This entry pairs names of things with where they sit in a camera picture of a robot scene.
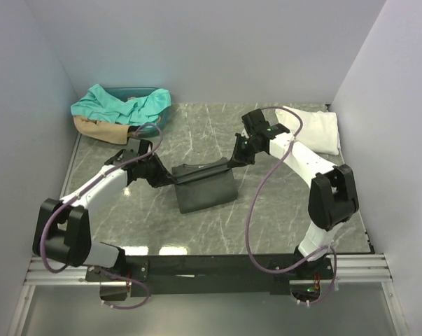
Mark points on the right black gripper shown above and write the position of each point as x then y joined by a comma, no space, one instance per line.
238,159

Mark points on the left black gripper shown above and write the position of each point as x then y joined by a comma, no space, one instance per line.
162,178

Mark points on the dark grey t shirt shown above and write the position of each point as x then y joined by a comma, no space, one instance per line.
202,186

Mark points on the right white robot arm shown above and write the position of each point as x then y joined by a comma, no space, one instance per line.
333,197

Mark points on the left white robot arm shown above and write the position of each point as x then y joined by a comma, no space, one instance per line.
63,235

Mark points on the folded white t shirt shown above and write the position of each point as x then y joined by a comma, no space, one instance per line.
320,131

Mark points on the tan t shirt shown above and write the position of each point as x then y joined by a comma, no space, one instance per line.
113,133

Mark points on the teal t shirt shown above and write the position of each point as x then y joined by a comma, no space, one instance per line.
99,105

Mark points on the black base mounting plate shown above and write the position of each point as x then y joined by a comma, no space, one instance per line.
204,274

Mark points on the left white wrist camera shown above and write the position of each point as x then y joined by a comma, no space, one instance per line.
136,148

